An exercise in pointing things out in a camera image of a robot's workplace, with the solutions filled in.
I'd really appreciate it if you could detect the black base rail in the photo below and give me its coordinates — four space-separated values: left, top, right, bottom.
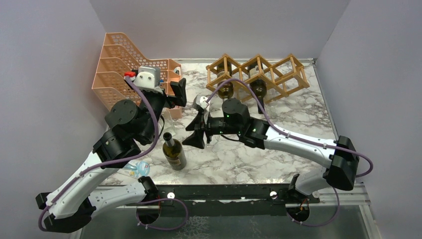
135 183 319 219

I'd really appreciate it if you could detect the green wine bottle back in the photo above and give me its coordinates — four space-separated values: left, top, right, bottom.
247 63 267 109

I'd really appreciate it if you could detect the orange plastic file organizer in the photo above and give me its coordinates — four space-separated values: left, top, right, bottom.
92 32 182 110

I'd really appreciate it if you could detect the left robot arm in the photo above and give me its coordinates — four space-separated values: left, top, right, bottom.
35 78 187 234

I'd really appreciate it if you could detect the green wine bottle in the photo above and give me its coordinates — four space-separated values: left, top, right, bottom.
162 132 187 171
247 63 267 109
216 62 234 101

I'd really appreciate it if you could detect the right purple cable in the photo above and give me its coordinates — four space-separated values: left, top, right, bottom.
206 78 375 228

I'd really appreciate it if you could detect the round clear glass bottle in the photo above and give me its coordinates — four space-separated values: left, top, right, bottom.
161 108 176 136

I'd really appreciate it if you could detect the plastic water bottle blue label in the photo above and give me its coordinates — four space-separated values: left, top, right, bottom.
121 161 150 179

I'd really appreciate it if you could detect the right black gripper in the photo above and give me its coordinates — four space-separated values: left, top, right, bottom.
183 111 242 149

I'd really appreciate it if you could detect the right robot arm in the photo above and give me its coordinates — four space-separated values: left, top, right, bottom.
182 97 359 203

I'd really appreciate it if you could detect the wooden wine rack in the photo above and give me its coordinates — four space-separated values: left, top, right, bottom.
206 53 310 104

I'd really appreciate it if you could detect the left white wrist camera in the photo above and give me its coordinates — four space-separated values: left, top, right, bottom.
123 66 163 94

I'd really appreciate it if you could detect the green wine bottle front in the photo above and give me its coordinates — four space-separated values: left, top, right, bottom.
162 132 187 171

